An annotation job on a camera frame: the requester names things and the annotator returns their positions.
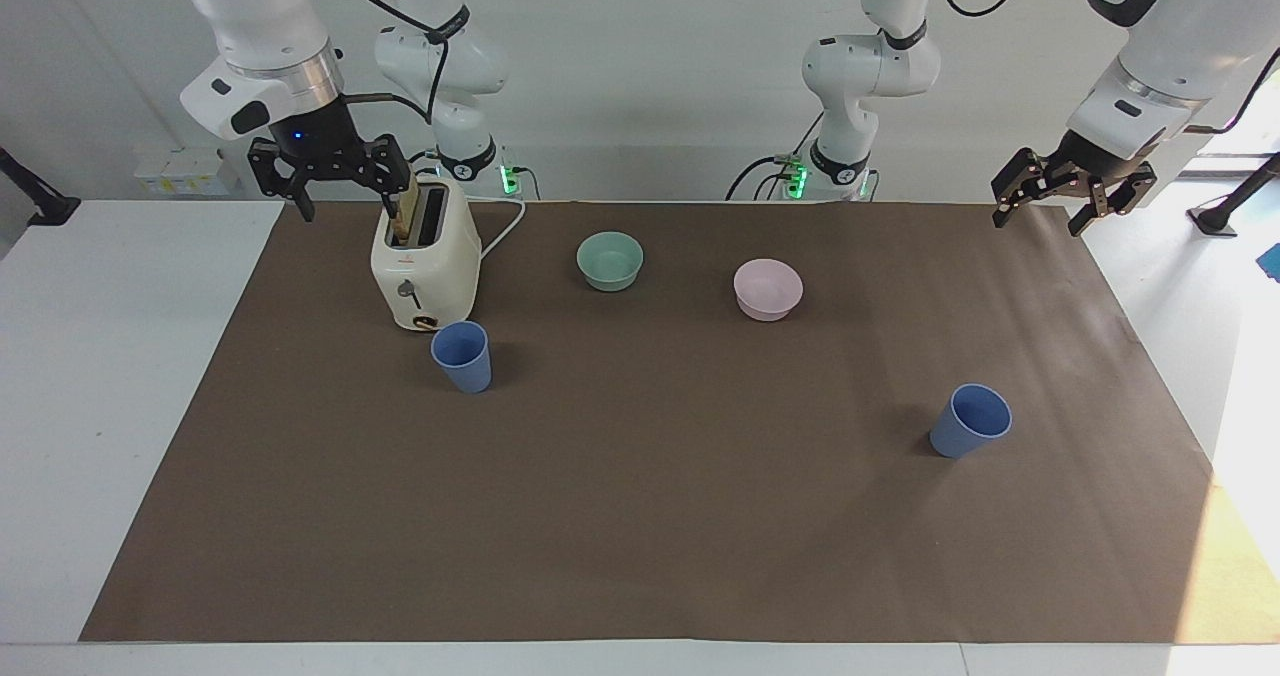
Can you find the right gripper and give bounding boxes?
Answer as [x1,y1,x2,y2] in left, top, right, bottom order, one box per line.
[247,95,414,224]

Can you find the white toaster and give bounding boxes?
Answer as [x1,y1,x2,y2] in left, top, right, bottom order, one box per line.
[370,177,483,333]

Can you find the blue cup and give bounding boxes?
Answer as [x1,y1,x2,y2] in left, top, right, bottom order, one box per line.
[928,383,1013,460]
[430,320,494,395]

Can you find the bread slice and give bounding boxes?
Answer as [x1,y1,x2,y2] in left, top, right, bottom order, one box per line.
[389,175,422,248]

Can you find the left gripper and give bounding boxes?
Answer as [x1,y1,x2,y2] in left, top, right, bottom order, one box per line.
[991,130,1160,238]

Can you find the black stand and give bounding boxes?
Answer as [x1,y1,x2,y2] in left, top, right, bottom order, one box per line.
[1187,151,1280,238]
[0,146,82,228]

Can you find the white wall socket box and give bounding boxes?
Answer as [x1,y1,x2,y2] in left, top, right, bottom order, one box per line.
[133,148,229,198]

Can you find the pink bowl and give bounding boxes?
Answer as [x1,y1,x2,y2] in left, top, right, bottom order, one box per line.
[732,258,805,323]

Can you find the white toaster cord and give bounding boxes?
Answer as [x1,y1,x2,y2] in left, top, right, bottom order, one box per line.
[478,194,528,263]

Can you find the green bowl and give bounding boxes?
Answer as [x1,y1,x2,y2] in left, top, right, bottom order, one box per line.
[576,231,645,293]

